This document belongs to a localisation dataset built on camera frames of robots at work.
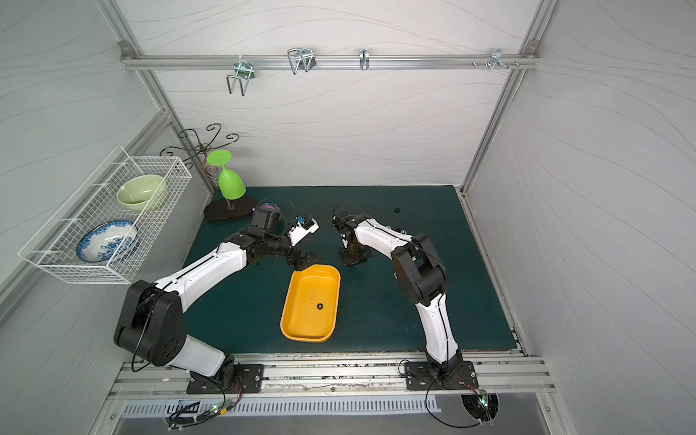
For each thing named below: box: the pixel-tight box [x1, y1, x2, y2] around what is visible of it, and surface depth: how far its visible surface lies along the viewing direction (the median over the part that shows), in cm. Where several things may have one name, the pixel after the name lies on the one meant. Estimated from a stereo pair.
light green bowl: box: [116, 174, 165, 212], surface depth 72 cm
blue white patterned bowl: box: [76, 220, 139, 263], surface depth 64 cm
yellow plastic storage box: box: [280, 263, 342, 344], surface depth 88 cm
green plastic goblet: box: [206, 149, 247, 201], surface depth 92 cm
